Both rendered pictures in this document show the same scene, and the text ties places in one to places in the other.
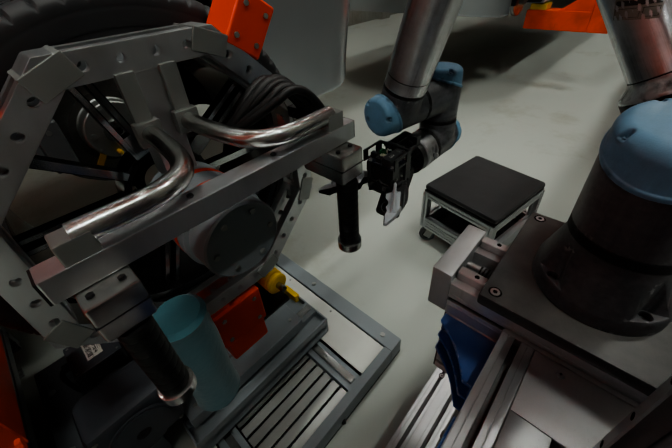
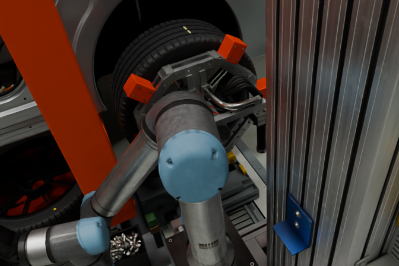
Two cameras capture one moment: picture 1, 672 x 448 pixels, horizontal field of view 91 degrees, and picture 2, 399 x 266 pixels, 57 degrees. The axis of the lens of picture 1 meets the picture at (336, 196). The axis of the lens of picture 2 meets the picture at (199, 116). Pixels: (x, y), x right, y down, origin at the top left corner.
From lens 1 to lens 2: 0.96 m
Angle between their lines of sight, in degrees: 22
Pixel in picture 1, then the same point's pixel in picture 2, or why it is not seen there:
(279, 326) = (230, 184)
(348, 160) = (260, 117)
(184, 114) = (204, 87)
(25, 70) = (165, 77)
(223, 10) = (226, 47)
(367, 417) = not seen: hidden behind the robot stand
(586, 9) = not seen: outside the picture
